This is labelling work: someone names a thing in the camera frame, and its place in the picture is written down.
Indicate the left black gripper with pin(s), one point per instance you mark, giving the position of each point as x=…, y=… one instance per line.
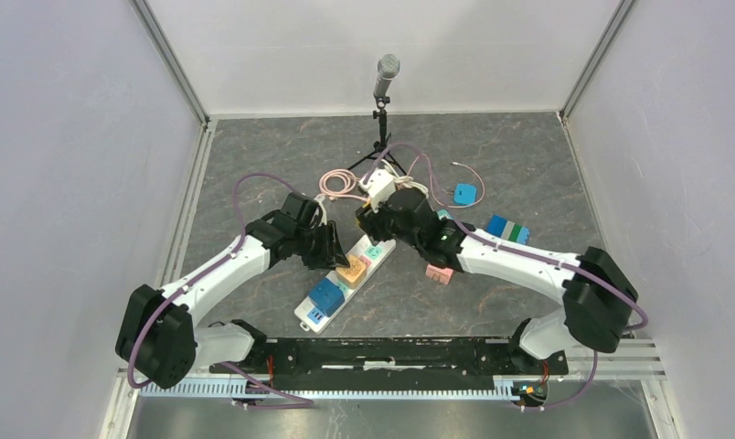
x=332, y=254

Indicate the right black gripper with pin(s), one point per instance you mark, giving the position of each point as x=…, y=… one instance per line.
x=369, y=219

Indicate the pink cube plug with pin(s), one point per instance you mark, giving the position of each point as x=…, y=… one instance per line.
x=438, y=274

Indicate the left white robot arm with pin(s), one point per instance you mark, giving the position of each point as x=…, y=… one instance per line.
x=160, y=337

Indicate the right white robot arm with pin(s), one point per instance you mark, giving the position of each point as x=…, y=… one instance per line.
x=596, y=300

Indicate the beige cube plug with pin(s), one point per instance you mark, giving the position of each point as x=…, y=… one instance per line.
x=355, y=273

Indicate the blue cube plug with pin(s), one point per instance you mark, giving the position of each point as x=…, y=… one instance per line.
x=327, y=297

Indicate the teal power strip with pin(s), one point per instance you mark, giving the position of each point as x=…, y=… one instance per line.
x=444, y=214

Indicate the white power strip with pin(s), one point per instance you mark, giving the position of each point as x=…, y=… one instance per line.
x=311, y=319

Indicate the black tripod stand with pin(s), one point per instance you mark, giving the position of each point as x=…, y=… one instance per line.
x=380, y=146

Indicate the blue green toy block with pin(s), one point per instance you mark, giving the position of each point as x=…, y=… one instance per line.
x=508, y=230

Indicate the silver microphone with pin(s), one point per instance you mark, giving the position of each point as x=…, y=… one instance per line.
x=388, y=69

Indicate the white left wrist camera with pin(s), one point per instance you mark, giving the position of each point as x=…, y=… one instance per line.
x=321, y=212

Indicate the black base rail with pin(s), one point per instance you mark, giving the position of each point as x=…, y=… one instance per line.
x=393, y=363

